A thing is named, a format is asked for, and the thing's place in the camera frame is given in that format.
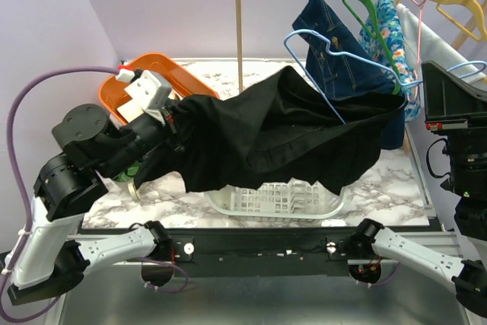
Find black skirt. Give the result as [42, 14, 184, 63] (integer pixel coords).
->
[134, 66, 406, 194]

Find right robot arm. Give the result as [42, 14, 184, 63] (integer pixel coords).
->
[339, 61, 486, 317]

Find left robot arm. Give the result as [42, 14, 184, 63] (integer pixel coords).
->
[5, 104, 181, 305]

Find yellow plastic hanger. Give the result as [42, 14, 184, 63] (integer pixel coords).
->
[396, 0, 486, 42]

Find green plastic hanger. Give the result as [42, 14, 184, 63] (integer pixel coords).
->
[308, 0, 403, 96]

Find white square plate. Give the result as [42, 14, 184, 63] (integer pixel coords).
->
[116, 84, 191, 126]

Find light grey cloth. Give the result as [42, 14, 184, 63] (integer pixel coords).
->
[396, 4, 467, 80]

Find green floral mug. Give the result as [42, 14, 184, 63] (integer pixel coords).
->
[113, 161, 142, 202]

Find orange plastic bin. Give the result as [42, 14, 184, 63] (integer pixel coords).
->
[98, 53, 220, 127]

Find blue floral garment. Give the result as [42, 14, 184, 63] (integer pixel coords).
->
[358, 0, 421, 123]

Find blue denim shorts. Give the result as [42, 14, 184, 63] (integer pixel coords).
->
[291, 0, 406, 151]

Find white plastic laundry basket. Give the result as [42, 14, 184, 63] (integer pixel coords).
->
[204, 179, 349, 222]

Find black mounting base bar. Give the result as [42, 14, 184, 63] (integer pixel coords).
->
[148, 227, 364, 279]

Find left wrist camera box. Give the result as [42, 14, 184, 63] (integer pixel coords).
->
[117, 69, 173, 126]

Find pink wire hanger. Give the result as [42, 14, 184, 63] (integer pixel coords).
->
[399, 0, 427, 82]

